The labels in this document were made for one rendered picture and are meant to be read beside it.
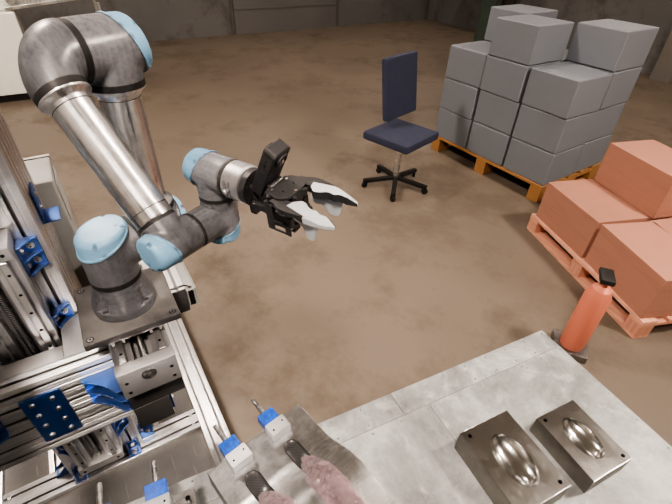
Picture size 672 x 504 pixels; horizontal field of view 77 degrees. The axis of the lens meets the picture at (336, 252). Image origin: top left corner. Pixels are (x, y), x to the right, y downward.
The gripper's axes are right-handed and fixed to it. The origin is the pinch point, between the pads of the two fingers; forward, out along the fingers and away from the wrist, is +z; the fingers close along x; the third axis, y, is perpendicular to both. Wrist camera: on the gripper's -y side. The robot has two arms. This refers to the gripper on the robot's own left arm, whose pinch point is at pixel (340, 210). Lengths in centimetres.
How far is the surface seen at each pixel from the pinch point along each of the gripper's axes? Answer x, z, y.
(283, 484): 28, 1, 56
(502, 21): -334, -62, 65
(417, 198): -232, -76, 179
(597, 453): -19, 59, 64
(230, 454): 30, -12, 54
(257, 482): 31, -4, 57
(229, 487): 35, -8, 56
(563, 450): -15, 52, 63
